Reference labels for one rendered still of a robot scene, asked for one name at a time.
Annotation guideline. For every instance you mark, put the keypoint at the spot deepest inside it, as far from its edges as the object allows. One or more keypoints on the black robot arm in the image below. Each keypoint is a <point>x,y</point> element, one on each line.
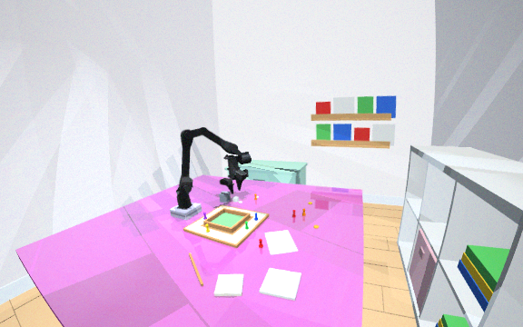
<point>185,182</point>

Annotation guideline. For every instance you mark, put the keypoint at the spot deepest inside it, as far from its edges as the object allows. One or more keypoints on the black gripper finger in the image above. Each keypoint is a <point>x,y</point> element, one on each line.
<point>239,183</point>
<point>230,187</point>

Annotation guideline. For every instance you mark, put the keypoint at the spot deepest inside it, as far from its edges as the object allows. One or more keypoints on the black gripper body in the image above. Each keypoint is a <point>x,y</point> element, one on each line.
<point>228,181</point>

